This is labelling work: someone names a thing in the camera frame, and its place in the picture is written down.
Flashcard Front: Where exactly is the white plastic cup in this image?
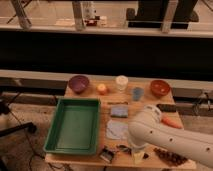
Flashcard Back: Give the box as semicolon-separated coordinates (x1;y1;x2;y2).
115;75;128;92

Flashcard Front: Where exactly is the black stand base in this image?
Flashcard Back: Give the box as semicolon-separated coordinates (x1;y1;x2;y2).
0;122;37;137

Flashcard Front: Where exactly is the small orange fruit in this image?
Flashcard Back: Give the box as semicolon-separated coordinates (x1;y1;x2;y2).
97;84;107;95

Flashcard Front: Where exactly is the orange bowl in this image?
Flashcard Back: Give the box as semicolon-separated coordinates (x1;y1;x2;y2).
150;80;171;98

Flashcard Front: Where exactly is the black handled brush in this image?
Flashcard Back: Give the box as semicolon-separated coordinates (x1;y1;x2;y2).
116;145;149;159

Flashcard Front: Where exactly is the bunch of dark grapes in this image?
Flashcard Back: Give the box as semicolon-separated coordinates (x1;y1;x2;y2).
154;148;188;166

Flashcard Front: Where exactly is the orange carrot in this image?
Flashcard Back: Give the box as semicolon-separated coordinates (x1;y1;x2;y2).
161;116;182;129

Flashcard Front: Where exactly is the blue grey cloth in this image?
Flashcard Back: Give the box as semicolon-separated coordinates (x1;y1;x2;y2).
106;120;128;140

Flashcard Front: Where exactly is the blue plastic cup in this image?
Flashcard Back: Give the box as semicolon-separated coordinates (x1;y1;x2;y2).
132;87;144;101

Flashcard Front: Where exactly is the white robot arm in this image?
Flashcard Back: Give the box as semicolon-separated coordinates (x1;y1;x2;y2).
127;105;213;168

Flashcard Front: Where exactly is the purple bowl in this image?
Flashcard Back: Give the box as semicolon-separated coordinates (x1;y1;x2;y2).
68;75;90;94

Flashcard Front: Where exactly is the green plastic tray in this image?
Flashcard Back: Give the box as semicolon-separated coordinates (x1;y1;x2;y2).
44;98;101;155

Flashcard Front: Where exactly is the black rectangular block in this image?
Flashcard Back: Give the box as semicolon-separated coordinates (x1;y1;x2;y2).
157;104;177;112

